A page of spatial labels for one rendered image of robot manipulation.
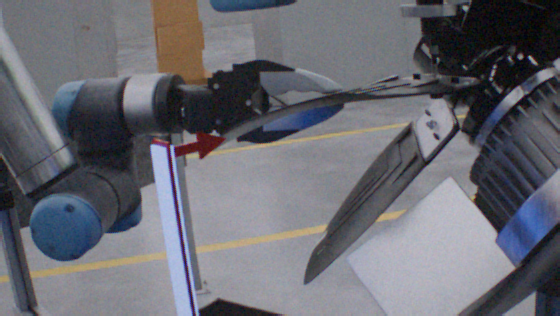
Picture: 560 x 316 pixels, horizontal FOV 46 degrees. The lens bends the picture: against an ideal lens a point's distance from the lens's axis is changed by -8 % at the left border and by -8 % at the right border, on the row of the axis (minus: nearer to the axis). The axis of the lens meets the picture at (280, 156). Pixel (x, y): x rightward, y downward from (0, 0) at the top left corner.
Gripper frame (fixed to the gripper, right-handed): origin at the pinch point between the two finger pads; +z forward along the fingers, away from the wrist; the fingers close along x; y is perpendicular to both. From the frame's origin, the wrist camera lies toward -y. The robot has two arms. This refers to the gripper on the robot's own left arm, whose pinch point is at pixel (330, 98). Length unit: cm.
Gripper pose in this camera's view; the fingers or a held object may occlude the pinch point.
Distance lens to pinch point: 77.3
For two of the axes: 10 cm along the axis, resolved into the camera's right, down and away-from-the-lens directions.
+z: 9.7, -0.2, -2.6
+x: 0.6, 9.9, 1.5
